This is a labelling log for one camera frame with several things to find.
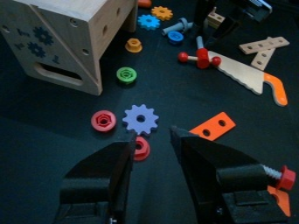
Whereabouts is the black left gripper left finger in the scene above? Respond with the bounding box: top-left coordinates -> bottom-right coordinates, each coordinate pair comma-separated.
51,130 -> 137,224

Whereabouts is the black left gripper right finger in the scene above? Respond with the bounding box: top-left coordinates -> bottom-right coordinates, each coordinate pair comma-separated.
170,125 -> 290,224

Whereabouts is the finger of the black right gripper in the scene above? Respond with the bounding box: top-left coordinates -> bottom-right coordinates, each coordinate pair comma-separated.
191,0 -> 215,39
210,15 -> 243,50

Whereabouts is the grey-blue toy nail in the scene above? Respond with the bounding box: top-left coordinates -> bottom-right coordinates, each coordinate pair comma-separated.
195,35 -> 207,51

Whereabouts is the red toy hex screw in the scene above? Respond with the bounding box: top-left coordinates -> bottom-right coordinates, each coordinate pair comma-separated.
262,164 -> 298,192

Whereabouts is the short wooden hole strip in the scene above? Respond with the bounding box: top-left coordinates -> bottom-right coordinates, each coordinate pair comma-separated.
206,6 -> 228,31

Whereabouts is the grey-blue toy bolt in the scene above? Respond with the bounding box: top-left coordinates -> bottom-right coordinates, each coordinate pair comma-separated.
162,17 -> 194,37

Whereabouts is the yellow toy gear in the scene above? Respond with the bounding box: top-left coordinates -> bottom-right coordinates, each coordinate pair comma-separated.
150,5 -> 174,22

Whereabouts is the long wooden hole strip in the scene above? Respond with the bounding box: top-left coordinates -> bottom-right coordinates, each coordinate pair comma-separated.
248,47 -> 276,72
238,36 -> 292,56

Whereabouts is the blue toy gear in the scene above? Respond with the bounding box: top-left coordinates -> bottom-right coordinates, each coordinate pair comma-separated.
136,14 -> 162,32

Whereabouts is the red toy hex nut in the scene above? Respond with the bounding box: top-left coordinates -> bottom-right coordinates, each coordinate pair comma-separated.
133,136 -> 152,162
89,109 -> 117,133

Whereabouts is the orange long toy strip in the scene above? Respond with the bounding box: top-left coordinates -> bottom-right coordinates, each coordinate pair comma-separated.
266,185 -> 292,219

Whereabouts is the orange toy nut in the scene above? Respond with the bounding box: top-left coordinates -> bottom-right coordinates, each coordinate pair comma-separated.
124,38 -> 144,54

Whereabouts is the orange two-hole toy strip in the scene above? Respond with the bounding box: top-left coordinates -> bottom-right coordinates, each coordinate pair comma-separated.
190,111 -> 238,142

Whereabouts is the purple toy gear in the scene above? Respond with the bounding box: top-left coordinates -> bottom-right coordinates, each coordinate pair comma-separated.
121,103 -> 160,136

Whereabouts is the green toy nut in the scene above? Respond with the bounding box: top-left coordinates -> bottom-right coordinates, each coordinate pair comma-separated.
116,66 -> 139,86

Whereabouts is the wooden toy tool box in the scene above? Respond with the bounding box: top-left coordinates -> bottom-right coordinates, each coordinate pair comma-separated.
0,0 -> 140,97

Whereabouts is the wooden toy saw orange handle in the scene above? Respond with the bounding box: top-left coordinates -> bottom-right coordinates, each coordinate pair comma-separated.
207,50 -> 290,108

